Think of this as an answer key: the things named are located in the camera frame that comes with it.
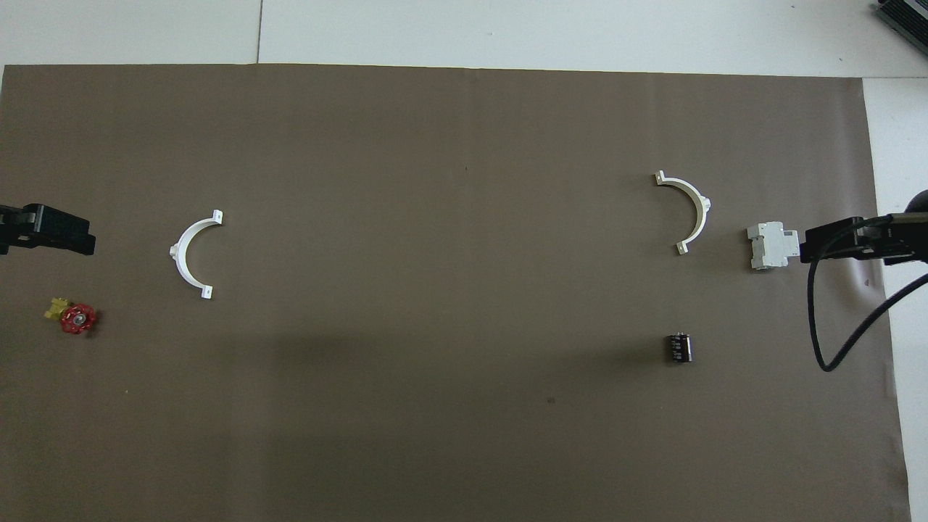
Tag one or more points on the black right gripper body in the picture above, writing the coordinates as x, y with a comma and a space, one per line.
906, 239

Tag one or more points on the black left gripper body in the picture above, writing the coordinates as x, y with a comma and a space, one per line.
18, 228

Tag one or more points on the white half pipe clamp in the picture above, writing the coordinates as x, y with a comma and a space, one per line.
702, 210
180, 254

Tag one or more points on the white circuit breaker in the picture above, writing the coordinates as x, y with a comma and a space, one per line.
772, 246

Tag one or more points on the red handwheel brass valve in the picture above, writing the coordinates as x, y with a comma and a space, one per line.
77, 319

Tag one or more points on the black cylindrical capacitor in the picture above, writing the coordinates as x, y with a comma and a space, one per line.
678, 348

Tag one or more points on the brown paper table mat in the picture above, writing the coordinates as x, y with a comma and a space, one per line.
435, 362

